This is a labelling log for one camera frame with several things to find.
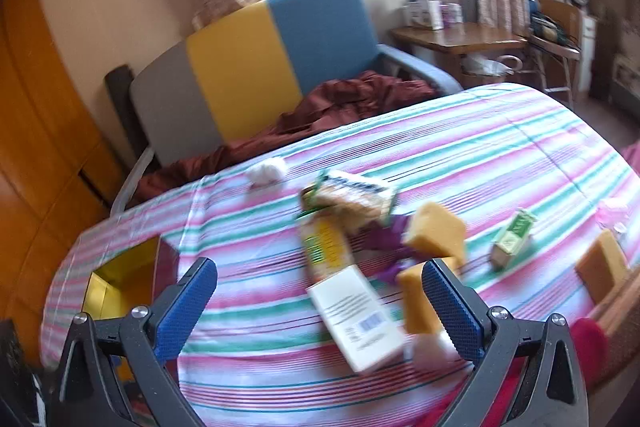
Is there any small green carton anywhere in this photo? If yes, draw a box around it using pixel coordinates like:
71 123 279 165
490 207 538 269

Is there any striped bed sheet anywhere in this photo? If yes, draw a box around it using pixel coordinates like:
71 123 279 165
39 83 640 427

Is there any maroon blanket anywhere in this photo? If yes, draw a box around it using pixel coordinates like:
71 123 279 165
132 69 443 205

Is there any grey yellow blue sofa chair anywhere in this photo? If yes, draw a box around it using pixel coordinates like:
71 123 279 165
111 0 463 215

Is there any wooden table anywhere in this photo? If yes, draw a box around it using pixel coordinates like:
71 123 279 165
390 22 528 82

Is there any trash bin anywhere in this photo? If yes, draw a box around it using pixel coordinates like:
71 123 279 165
460 54 521 88

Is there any white appliance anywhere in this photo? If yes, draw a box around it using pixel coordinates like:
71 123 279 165
404 0 445 30

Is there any yellow sponge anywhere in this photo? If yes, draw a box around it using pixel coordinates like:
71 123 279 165
402 202 468 265
396 257 458 335
575 229 631 303

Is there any dark brown board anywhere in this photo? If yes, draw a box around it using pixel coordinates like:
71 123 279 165
105 64 161 172

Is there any white crumpled ball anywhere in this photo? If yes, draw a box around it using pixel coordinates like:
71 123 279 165
248 157 287 190

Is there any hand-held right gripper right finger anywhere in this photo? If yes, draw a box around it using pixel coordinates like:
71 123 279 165
421 258 588 427

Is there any wooden chair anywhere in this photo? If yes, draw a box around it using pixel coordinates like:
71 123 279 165
527 0 586 105

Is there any purple pouch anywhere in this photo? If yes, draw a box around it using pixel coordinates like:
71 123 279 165
357 214 426 285

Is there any cracker packet with yellow label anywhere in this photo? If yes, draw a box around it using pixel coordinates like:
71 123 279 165
299 212 357 283

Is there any pink plastic wrapper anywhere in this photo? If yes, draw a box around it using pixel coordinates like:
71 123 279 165
595 199 631 233

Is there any white carton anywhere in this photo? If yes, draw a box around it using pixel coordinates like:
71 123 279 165
306 264 407 374

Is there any red cloth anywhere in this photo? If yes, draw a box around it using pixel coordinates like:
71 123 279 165
570 317 611 395

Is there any green cracker packet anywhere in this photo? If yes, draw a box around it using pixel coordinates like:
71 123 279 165
300 169 398 233

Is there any wooden wardrobe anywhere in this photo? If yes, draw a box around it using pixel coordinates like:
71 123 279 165
0 0 126 358

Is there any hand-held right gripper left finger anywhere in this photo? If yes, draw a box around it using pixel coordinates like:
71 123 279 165
50 257 218 427

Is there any maroon gift box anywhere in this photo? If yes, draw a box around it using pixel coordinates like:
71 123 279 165
82 234 180 323

